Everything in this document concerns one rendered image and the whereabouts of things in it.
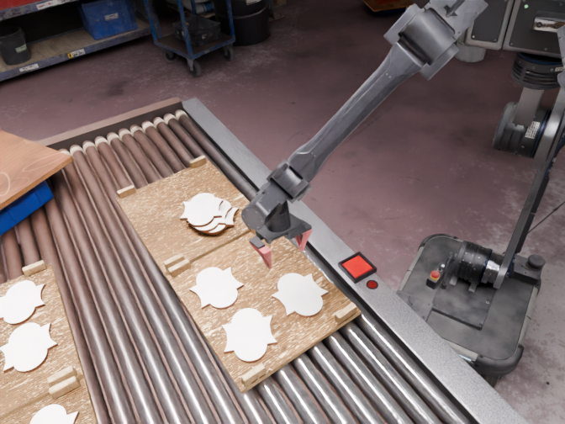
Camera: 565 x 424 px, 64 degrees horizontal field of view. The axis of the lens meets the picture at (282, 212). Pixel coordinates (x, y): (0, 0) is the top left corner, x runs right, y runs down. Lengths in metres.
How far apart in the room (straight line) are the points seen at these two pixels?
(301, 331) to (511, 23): 0.91
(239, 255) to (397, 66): 0.71
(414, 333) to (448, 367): 0.11
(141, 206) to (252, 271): 0.48
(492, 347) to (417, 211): 1.09
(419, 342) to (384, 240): 1.53
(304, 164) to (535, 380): 1.65
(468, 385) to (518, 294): 1.15
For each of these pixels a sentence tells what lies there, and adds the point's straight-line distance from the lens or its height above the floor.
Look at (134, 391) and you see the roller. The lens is 1.15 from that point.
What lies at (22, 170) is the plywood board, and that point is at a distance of 1.72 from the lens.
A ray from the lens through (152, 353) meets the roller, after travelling 1.18.
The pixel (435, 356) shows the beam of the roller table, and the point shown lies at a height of 0.91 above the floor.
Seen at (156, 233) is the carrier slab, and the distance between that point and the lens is 1.43.
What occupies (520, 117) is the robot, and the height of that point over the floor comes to 1.20.
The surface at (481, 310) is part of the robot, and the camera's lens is 2.10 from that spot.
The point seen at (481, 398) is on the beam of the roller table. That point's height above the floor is 0.92.
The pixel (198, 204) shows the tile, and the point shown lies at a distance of 1.42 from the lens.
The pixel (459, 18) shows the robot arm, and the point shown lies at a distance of 0.85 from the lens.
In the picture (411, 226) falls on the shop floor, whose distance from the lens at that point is 2.74.
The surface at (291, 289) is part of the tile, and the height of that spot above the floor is 0.95.
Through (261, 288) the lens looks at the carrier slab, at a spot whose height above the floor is 0.94.
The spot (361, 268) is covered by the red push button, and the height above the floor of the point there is 0.93.
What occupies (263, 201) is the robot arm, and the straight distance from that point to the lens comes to 0.93.
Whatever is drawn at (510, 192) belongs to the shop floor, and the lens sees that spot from 3.14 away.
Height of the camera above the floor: 1.89
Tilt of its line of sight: 42 degrees down
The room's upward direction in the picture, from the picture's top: 5 degrees counter-clockwise
